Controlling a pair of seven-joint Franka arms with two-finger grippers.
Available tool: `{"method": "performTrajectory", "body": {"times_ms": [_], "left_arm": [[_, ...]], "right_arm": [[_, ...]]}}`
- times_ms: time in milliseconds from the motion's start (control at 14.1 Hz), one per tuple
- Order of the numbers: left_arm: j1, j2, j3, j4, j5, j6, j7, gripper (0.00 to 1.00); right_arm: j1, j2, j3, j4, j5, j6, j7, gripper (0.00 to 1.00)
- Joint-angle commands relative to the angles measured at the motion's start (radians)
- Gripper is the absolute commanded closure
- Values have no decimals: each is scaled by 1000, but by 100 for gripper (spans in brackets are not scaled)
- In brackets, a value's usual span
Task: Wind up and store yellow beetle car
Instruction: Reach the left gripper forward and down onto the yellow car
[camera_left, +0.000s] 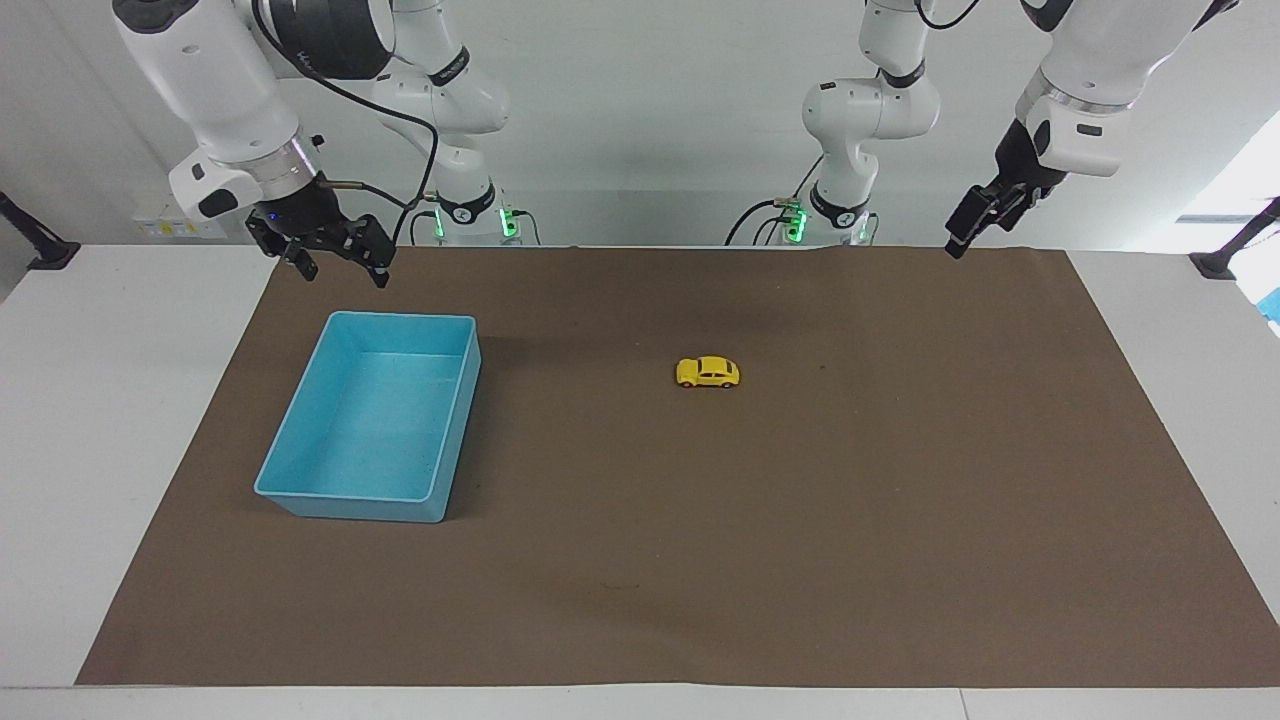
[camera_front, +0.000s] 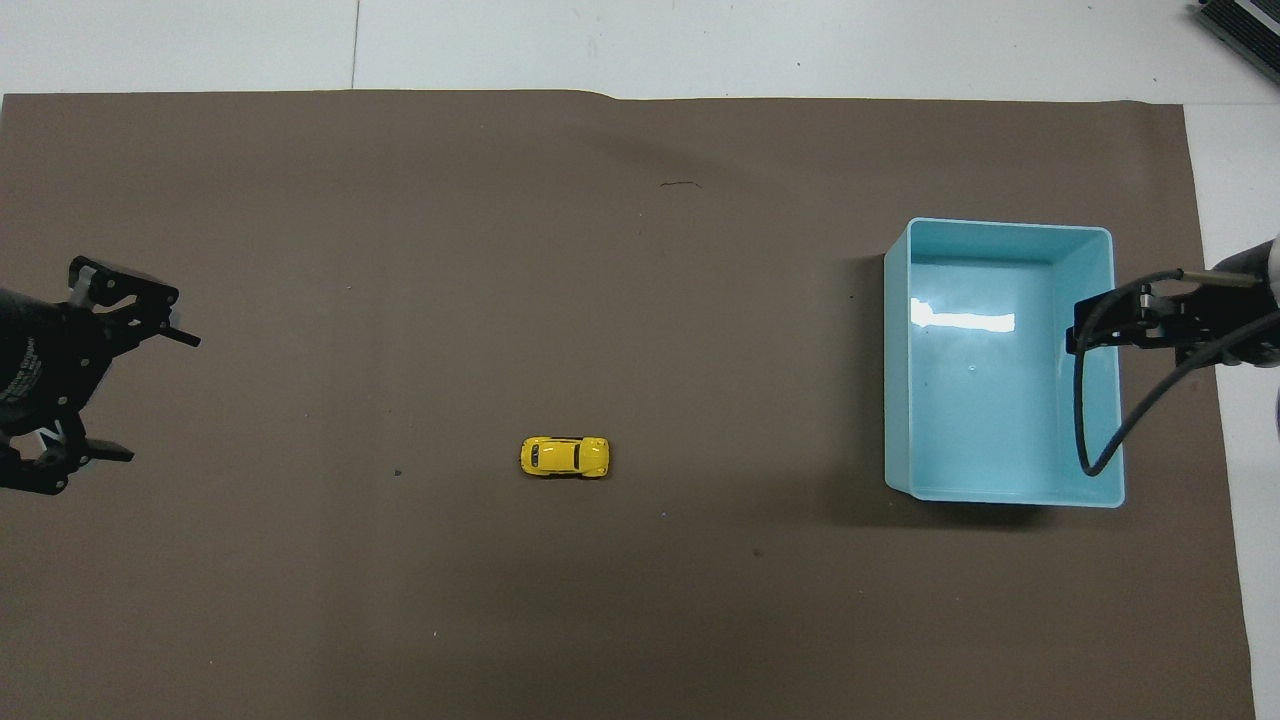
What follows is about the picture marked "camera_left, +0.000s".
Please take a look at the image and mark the black stand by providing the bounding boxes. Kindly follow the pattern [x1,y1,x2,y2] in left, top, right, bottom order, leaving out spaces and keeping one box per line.
[1189,197,1280,281]
[0,191,82,272]

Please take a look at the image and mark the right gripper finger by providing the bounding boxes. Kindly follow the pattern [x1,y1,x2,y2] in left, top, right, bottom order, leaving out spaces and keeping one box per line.
[318,214,397,290]
[246,219,320,282]

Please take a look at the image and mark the yellow toy beetle car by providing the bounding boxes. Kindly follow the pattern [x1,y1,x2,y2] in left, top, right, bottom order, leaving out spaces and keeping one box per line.
[675,356,742,390]

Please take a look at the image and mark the light blue plastic bin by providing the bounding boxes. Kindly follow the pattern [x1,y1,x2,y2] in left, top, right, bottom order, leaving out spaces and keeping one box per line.
[254,311,483,524]

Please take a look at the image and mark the white wall socket strip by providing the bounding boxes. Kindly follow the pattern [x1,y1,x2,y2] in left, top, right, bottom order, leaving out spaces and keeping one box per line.
[133,204,227,240]

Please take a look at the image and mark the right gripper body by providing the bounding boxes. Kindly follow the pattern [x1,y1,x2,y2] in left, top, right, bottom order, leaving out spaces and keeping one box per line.
[256,174,348,247]

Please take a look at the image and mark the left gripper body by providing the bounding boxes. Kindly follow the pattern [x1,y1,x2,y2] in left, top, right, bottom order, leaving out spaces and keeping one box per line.
[991,118,1069,207]

